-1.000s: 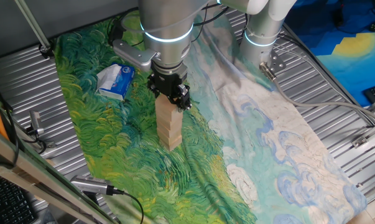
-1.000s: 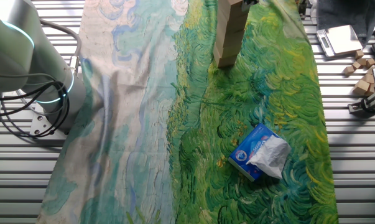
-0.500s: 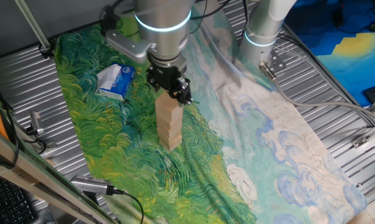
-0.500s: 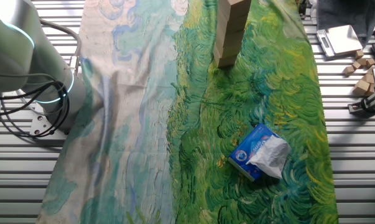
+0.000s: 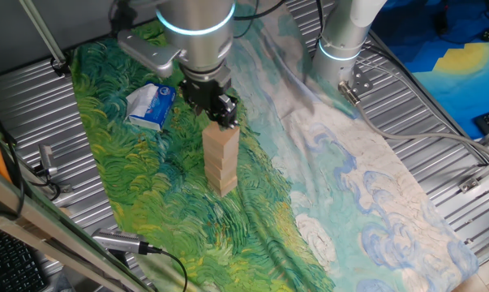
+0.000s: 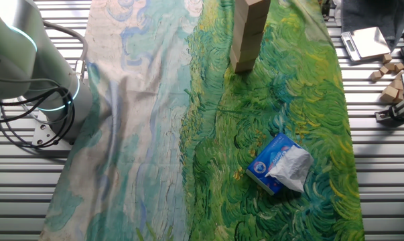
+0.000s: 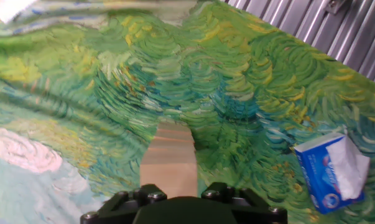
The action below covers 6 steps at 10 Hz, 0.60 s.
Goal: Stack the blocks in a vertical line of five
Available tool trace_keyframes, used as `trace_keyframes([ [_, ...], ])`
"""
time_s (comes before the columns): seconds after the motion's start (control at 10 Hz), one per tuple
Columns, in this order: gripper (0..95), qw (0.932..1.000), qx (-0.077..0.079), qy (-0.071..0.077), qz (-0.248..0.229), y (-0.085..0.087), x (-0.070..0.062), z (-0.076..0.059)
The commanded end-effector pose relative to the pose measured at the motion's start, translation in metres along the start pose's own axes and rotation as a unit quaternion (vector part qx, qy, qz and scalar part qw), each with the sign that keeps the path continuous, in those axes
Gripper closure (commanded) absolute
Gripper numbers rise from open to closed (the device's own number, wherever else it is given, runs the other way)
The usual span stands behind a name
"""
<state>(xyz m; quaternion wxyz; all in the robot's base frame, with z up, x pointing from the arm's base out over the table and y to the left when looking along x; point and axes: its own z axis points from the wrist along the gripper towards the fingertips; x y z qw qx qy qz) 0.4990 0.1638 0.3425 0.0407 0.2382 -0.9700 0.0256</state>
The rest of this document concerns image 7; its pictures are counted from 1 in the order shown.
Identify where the blue tissue pack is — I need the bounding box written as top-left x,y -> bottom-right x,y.
294,130 -> 371,215

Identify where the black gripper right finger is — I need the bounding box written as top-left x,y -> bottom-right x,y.
201,182 -> 288,224

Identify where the painted landscape cloth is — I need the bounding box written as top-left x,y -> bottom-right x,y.
0,0 -> 375,224

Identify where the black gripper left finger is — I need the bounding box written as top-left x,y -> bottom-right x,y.
80,183 -> 169,224

